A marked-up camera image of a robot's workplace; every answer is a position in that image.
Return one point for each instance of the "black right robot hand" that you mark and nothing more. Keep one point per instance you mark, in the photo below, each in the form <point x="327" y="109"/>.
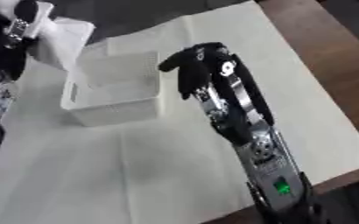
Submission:
<point x="192" y="70"/>

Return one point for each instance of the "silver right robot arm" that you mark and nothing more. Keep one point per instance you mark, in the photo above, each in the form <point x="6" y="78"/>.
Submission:
<point x="275" y="172"/>

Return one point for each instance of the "white plastic basket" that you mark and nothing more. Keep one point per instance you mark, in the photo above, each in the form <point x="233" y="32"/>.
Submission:
<point x="117" y="110"/>

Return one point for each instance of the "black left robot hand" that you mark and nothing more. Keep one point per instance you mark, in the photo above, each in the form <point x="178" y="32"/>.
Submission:
<point x="4" y="58"/>

